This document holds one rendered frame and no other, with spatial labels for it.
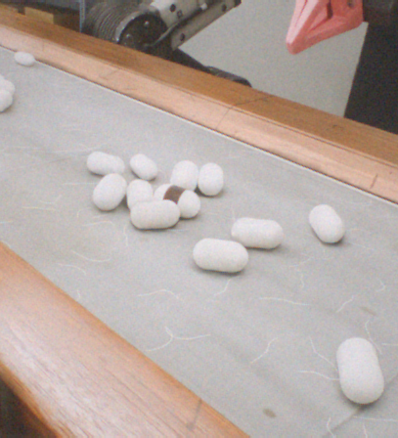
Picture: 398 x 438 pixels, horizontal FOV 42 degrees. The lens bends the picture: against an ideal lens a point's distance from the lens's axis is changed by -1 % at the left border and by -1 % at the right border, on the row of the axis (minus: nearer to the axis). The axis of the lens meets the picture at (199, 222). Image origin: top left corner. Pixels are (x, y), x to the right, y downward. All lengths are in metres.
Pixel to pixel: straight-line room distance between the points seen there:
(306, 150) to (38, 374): 0.37
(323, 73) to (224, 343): 2.39
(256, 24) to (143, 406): 2.65
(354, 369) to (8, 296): 0.17
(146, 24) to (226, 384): 0.80
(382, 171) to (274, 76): 2.29
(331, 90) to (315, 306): 2.33
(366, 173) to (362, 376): 0.27
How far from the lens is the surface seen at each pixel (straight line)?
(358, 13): 0.50
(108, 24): 1.00
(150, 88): 0.66
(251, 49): 2.83
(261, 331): 0.30
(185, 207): 0.38
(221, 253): 0.33
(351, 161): 0.51
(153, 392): 0.23
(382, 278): 0.37
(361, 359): 0.27
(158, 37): 1.01
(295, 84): 2.71
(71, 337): 0.25
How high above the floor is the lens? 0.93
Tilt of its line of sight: 29 degrees down
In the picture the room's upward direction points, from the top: 7 degrees clockwise
